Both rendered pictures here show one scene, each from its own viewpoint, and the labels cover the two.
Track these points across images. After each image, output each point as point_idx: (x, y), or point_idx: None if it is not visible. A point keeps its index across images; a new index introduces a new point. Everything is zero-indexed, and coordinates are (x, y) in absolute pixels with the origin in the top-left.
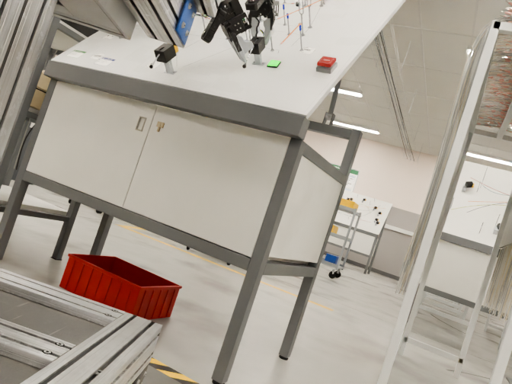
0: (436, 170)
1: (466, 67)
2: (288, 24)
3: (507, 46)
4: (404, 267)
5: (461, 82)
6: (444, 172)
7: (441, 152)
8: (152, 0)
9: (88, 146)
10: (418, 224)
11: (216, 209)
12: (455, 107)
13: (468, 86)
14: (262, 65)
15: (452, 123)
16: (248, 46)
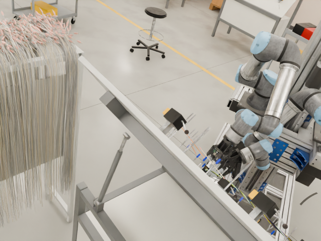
0: (72, 142)
1: (76, 86)
2: (192, 160)
3: (26, 47)
4: (68, 184)
5: (75, 96)
6: (78, 137)
7: (73, 134)
8: None
9: None
10: (73, 166)
11: None
12: (73, 110)
13: (75, 95)
14: None
15: (73, 118)
16: (211, 166)
